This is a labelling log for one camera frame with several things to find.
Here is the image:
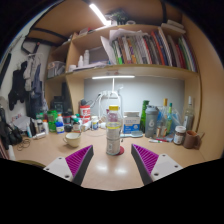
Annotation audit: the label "black cord loop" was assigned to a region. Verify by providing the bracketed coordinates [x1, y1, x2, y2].
[16, 138, 32, 151]

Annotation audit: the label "wooden shelf unit with books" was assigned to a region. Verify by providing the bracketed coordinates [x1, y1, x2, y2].
[44, 23, 201, 134]

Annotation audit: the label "blue-capped white bottle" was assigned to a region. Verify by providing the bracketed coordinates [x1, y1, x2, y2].
[54, 114, 66, 135]

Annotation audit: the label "green container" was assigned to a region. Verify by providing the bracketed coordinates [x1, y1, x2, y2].
[46, 109, 58, 133]

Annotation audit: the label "white tube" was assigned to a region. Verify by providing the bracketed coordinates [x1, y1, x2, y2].
[32, 131, 47, 140]

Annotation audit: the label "blue and white box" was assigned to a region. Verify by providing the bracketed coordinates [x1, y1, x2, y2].
[123, 110, 141, 135]

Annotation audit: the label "green-capped glass bottle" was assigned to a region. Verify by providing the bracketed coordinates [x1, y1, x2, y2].
[165, 102, 174, 134]

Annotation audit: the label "brown ceramic mug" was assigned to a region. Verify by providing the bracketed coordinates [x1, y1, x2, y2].
[183, 129, 203, 150]

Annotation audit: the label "clear yellow-capped drink bottle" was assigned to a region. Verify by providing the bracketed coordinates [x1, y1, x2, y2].
[105, 105, 122, 156]

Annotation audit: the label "black headphones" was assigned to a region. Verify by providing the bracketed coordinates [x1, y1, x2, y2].
[0, 119, 24, 148]

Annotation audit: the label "small white blue bottle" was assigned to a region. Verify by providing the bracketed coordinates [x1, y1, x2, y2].
[90, 115, 100, 131]

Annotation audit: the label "ceiling tube light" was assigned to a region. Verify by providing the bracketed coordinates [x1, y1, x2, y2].
[88, 3, 109, 26]

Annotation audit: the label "red and white canister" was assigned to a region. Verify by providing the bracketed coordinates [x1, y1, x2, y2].
[79, 105, 92, 124]

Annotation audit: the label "red and white marker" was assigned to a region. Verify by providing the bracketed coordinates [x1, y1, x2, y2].
[148, 138, 170, 144]

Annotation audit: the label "yellow-capped slim glass bottle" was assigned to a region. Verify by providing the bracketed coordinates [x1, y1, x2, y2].
[159, 97, 169, 129]

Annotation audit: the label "grey shaker bottle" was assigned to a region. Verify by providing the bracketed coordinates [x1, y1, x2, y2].
[144, 105, 160, 138]

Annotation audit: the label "dark green tall bottle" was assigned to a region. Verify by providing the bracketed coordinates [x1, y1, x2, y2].
[139, 99, 150, 134]

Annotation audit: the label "brown jar with white lid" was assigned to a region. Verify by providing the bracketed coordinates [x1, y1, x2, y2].
[173, 125, 187, 146]

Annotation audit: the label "white power strip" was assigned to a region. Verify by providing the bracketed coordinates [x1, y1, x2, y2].
[99, 90, 121, 100]

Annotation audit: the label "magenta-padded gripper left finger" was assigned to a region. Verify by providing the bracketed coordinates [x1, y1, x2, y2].
[43, 144, 95, 187]

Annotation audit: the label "cream ceramic cup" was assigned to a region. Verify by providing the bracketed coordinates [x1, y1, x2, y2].
[63, 132, 82, 149]

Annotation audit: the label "hanging clothes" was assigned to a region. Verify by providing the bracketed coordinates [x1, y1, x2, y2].
[8, 54, 46, 116]

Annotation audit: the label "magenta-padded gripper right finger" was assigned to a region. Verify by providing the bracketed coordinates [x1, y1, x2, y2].
[131, 143, 184, 186]

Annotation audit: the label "tall clear glass bottle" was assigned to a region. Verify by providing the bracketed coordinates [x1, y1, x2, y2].
[183, 95, 195, 132]

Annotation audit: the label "black hanging strap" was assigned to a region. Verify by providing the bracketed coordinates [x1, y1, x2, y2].
[0, 52, 13, 89]

